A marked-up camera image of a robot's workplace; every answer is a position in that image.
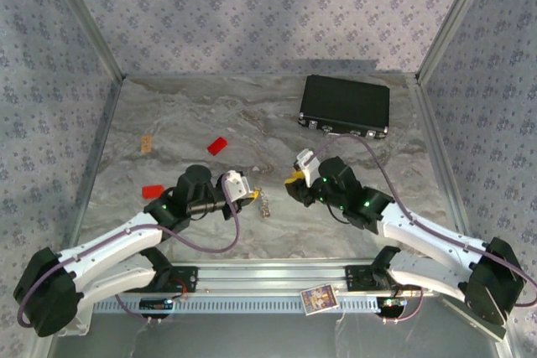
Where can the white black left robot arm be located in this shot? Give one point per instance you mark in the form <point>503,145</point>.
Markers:
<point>109,245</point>

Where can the red plastic block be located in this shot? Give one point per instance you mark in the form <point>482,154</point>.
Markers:
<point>217,146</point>
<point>152,191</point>

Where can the small picture card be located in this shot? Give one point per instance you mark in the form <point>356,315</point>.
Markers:
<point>319,299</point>

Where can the small black controller board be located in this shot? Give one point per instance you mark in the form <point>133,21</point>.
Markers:
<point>392,303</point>
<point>155,304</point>

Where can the black hard carrying case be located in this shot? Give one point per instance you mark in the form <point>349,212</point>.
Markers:
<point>346,100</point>

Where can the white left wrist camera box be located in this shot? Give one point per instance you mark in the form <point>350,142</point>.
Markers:
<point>237,184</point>

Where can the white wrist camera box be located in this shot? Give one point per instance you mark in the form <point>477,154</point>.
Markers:
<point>309,167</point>
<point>237,184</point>

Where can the aluminium frame side bar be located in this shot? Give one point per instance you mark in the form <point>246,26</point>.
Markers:
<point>98,157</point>
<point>438,152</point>

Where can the aluminium frame post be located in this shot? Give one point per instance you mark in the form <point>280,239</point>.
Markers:
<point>90,22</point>
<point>453,18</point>

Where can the metal keyring bunch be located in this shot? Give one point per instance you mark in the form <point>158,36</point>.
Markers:
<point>264,207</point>

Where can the wooden tiger print block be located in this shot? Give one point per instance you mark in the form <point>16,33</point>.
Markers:
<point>146,144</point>

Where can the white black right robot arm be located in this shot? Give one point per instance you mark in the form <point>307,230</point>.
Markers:
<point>423,232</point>

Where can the aluminium mounting rail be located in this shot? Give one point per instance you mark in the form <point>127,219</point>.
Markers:
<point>272,278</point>

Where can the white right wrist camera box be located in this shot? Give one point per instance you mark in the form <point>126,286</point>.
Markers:
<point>309,167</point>

